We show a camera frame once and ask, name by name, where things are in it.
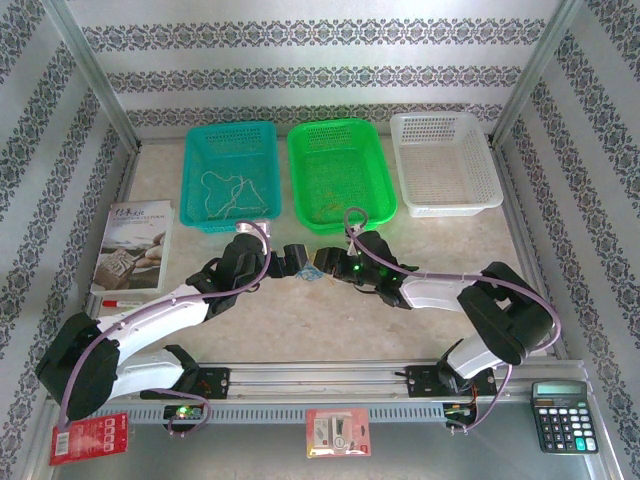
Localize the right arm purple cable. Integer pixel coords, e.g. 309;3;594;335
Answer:
343;207;561;436

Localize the grey slotted cable duct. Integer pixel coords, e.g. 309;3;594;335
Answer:
64;402;481;426

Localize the red packaging card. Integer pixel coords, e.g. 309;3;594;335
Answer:
48;410;132;467

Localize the black desk calculator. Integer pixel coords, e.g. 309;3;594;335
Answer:
530;379;600;455

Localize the paperback book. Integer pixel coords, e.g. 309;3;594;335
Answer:
89;199;176;297

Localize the aluminium frame side rail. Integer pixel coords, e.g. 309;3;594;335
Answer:
492;142;571;359
67;142;144;364

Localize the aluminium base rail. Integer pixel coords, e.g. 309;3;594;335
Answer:
49;357;586;401

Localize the teal plastic basket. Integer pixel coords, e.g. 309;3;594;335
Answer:
178;120;283;235

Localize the green plastic basket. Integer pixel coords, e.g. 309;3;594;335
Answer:
287;117;399;236

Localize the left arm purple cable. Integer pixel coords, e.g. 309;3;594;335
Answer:
58;219;274;440

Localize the pink flash drive package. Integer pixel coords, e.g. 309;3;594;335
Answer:
305;407;372;460

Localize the white thin cable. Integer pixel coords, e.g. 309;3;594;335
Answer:
199;169;271;221

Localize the aluminium frame post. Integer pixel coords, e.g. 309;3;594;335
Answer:
489;0;594;149
42;0;144;151

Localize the white plastic basket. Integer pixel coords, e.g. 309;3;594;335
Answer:
389;111;504;219

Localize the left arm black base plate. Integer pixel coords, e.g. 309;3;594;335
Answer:
139;367;231;401

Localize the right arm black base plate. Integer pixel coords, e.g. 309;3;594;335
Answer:
404;364;496;399

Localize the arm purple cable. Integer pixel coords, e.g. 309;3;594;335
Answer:
58;219;274;440
343;207;561;436

